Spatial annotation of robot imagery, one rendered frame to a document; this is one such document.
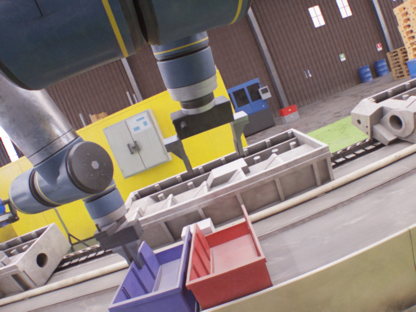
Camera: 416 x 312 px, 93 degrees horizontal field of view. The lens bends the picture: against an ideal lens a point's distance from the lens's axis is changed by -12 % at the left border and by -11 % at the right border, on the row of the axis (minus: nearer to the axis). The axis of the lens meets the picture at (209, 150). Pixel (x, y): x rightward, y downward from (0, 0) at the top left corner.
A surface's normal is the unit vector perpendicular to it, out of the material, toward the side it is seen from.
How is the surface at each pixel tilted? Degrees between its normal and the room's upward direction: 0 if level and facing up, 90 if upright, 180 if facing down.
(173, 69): 108
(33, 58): 143
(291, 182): 100
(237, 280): 92
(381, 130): 40
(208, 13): 154
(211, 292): 92
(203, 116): 114
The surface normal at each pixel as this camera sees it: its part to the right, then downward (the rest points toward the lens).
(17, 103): 0.61, 0.05
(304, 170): 0.07, 0.29
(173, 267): -0.33, -0.74
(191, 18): 0.44, 0.84
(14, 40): 0.38, 0.51
